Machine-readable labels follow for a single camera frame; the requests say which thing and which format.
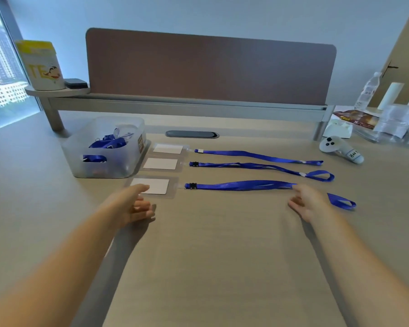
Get person's right hand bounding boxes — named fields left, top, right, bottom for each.
left=288, top=183, right=329, bottom=223

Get person's left hand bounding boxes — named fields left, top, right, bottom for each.
left=104, top=183, right=156, bottom=230

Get clear plastic card holder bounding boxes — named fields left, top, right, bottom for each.
left=124, top=177, right=180, bottom=200
left=149, top=142, right=191, bottom=156
left=139, top=156, right=186, bottom=173

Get blue lanyard with black clip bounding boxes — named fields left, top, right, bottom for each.
left=185, top=180, right=357, bottom=211

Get bundle of blue lanyards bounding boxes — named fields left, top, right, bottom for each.
left=83, top=134, right=127, bottom=164

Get blue lanyard with clear strap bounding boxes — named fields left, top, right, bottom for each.
left=189, top=161, right=335, bottom=182

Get blue lanyard with white sleeve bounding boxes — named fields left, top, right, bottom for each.
left=194, top=149, right=324, bottom=167

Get person's right forearm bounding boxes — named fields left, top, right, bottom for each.
left=303, top=207, right=409, bottom=327

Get person's left forearm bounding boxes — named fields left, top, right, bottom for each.
left=0, top=207, right=130, bottom=327

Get white handheld controller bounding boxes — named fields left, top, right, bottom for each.
left=319, top=136, right=365, bottom=164

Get clear plastic storage bin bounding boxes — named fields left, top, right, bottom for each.
left=61, top=116, right=150, bottom=179

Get small white tissue box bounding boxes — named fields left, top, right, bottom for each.
left=322, top=119, right=354, bottom=139

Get clear round jar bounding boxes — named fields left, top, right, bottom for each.
left=114, top=124, right=137, bottom=139

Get brown snack packet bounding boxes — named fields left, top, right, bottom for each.
left=333, top=109, right=379, bottom=130

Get grey desk shelf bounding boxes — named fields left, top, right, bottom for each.
left=25, top=85, right=335, bottom=142

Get clear plastic container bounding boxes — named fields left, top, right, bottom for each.
left=373, top=104, right=409, bottom=144

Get clear water bottle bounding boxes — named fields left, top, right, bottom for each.
left=354, top=72, right=383, bottom=111

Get white paper roll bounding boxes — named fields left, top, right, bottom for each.
left=377, top=82, right=405, bottom=111

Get small black case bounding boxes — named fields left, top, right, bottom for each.
left=64, top=78, right=89, bottom=89

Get brown desk divider panel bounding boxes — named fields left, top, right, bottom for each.
left=85, top=28, right=337, bottom=106

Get yellow lid wipes canister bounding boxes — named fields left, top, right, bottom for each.
left=15, top=40, right=66, bottom=91

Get light wooden door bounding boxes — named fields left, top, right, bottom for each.
left=378, top=0, right=409, bottom=108

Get large glass window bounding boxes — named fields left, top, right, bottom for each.
left=0, top=0, right=43, bottom=133

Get black desk cable grommet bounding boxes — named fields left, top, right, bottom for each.
left=165, top=130, right=219, bottom=139

